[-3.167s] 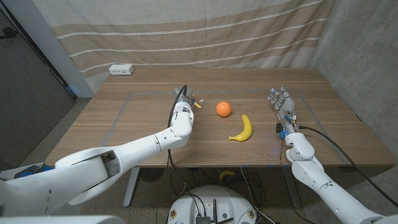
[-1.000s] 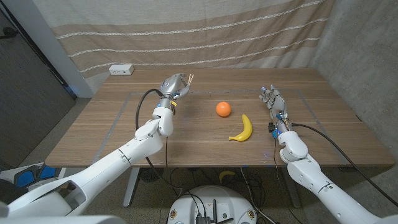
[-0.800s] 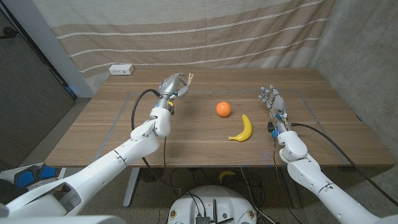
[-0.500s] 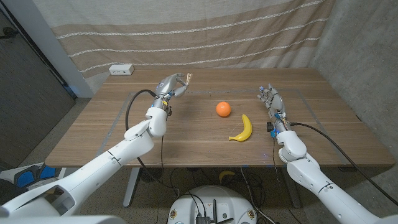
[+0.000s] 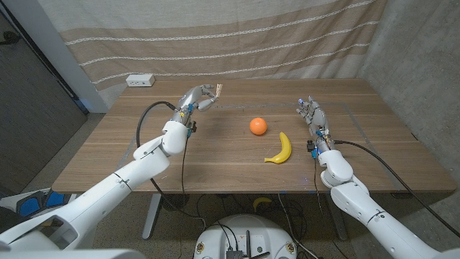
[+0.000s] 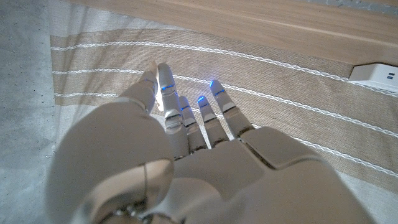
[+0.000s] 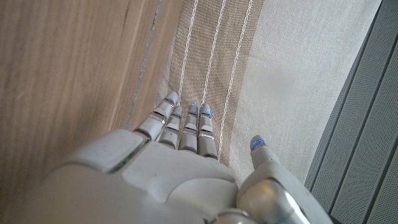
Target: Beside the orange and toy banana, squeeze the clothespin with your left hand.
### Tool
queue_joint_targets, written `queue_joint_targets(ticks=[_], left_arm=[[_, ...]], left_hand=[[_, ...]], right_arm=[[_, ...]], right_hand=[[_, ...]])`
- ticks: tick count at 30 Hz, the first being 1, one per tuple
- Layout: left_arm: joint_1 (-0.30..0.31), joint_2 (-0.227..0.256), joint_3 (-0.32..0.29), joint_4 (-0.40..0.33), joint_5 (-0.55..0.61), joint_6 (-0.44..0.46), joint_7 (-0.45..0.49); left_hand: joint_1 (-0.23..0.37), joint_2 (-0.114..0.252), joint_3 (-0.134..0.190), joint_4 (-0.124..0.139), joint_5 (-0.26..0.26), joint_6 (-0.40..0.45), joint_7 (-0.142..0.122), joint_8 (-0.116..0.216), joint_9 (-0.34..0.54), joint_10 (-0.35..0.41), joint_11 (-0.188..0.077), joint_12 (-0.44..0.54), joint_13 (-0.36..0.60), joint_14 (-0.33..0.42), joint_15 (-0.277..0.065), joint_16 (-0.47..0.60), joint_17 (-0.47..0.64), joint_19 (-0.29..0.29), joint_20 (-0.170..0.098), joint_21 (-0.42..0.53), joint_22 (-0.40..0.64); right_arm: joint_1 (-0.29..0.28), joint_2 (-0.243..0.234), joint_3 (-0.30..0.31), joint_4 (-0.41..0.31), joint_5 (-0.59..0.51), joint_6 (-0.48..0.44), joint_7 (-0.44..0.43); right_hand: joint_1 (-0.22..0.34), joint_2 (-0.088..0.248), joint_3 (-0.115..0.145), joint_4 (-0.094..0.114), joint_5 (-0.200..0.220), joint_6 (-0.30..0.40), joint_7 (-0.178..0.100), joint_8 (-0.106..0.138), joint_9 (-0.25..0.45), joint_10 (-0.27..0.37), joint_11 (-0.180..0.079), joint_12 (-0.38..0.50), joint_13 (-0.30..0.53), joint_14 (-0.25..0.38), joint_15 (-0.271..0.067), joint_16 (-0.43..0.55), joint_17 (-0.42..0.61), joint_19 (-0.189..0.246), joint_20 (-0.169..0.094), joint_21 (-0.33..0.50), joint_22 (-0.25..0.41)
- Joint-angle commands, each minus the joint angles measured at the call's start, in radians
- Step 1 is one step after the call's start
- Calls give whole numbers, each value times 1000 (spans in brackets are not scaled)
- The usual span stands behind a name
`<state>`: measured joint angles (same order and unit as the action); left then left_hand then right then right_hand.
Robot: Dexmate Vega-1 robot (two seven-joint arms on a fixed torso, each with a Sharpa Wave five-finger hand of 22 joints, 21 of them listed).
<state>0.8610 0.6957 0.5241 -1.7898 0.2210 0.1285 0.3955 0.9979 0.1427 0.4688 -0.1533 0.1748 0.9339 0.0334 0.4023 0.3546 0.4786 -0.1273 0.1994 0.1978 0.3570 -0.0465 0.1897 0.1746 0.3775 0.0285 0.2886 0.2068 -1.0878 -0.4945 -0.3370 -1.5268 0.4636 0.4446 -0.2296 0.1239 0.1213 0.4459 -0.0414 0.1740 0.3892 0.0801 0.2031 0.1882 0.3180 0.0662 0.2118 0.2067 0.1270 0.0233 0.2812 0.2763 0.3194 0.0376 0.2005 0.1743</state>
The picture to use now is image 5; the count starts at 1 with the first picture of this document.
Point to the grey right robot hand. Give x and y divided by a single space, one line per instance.
318 117

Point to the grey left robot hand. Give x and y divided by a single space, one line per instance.
190 99

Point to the wooden clothespin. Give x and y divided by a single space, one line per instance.
219 90

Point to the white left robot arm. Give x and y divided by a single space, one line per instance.
108 190

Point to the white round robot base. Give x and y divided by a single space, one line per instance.
266 234

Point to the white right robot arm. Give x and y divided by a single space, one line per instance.
359 205

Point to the yellow toy banana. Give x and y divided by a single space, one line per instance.
285 149

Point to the small yellow banana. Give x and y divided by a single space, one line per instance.
260 200

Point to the white power strip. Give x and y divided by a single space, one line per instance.
140 80

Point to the beige striped cloth backdrop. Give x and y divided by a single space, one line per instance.
215 46

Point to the orange fruit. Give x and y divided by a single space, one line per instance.
258 126

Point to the black round fan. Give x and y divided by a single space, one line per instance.
175 201

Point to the grey table leg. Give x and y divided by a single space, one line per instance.
338 223

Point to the white table leg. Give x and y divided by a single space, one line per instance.
151 219

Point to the dark grey door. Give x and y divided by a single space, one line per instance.
32 118

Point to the blue and white floor item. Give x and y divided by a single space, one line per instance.
30 206

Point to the white door frame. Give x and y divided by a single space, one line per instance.
54 46

